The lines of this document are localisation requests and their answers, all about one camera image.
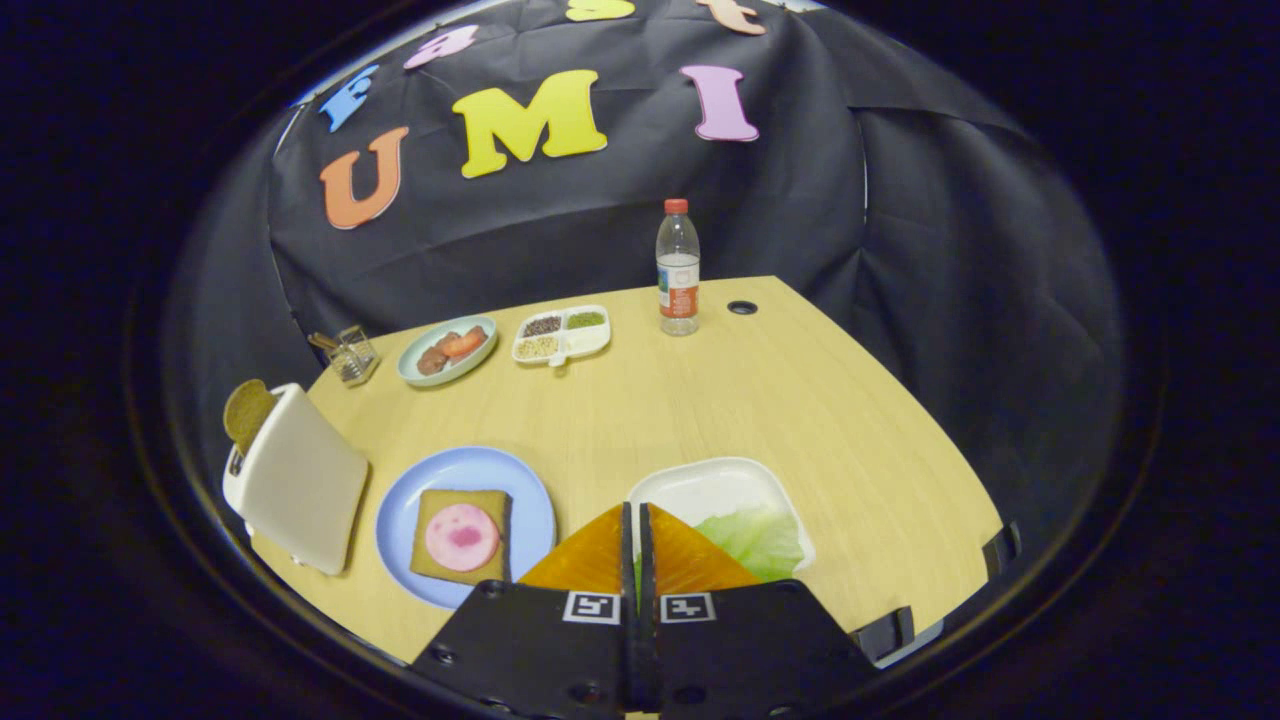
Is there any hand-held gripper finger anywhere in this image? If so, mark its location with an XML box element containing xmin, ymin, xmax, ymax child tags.
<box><xmin>638</xmin><ymin>500</ymin><xmax>883</xmax><ymax>720</ymax></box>
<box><xmin>408</xmin><ymin>500</ymin><xmax>641</xmax><ymax>720</ymax></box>

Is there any green lettuce leaf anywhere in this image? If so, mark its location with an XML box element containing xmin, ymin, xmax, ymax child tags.
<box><xmin>634</xmin><ymin>503</ymin><xmax>806</xmax><ymax>601</ymax></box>

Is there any brown bread slice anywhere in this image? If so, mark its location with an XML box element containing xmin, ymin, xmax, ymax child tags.
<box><xmin>410</xmin><ymin>489</ymin><xmax>514</xmax><ymax>586</ymax></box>
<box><xmin>222</xmin><ymin>379</ymin><xmax>279</xmax><ymax>456</ymax></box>

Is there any small white plate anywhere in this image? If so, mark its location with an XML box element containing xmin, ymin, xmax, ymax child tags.
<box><xmin>627</xmin><ymin>457</ymin><xmax>816</xmax><ymax>586</ymax></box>

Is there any pink ham slice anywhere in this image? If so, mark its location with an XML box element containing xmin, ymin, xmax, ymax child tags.
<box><xmin>425</xmin><ymin>503</ymin><xmax>501</xmax><ymax>573</ymax></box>

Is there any white divided dish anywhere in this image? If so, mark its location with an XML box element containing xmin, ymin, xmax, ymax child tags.
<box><xmin>511</xmin><ymin>305</ymin><xmax>612</xmax><ymax>368</ymax></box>

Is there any blue plate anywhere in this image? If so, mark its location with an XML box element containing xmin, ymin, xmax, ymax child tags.
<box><xmin>375</xmin><ymin>446</ymin><xmax>557</xmax><ymax>611</ymax></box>

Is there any clear bottle with red cap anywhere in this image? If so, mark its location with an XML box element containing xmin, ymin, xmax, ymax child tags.
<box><xmin>655</xmin><ymin>198</ymin><xmax>702</xmax><ymax>337</ymax></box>

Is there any pale green plate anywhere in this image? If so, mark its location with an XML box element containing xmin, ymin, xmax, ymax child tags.
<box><xmin>397</xmin><ymin>315</ymin><xmax>499</xmax><ymax>388</ymax></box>

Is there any black backdrop cloth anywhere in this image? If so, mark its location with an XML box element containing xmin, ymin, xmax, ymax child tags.
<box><xmin>165</xmin><ymin>0</ymin><xmax>1126</xmax><ymax>621</ymax></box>

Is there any white toaster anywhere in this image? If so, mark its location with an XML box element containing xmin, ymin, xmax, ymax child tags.
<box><xmin>222</xmin><ymin>383</ymin><xmax>369</xmax><ymax>577</ymax></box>

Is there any clear utensil holder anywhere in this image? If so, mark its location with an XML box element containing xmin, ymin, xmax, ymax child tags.
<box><xmin>308</xmin><ymin>325</ymin><xmax>381</xmax><ymax>388</ymax></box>

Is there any black table edge bracket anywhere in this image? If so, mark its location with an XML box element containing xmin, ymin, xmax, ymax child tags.
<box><xmin>850</xmin><ymin>606</ymin><xmax>916</xmax><ymax>661</ymax></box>
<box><xmin>982</xmin><ymin>520</ymin><xmax>1023</xmax><ymax>579</ymax></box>

